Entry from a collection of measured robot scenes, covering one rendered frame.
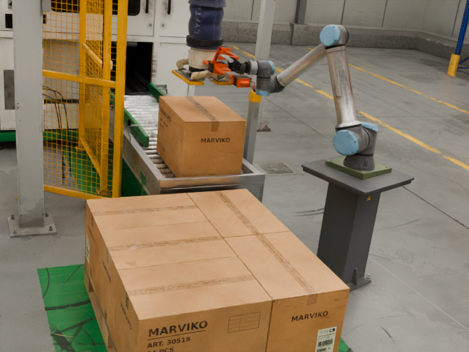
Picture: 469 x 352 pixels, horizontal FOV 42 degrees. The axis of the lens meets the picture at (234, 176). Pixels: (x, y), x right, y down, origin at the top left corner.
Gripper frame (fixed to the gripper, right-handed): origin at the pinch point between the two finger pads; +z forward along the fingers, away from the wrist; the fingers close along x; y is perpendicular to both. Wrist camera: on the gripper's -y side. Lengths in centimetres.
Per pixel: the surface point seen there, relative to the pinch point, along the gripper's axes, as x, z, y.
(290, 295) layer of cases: -72, 14, -136
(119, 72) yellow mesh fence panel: -19, 43, 66
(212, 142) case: -45.2, 1.7, -4.5
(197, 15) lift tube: 27.5, 8.3, 20.0
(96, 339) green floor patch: -127, 85, -72
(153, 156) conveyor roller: -72, 22, 48
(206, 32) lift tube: 17.9, 2.9, 16.6
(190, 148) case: -49, 15, -4
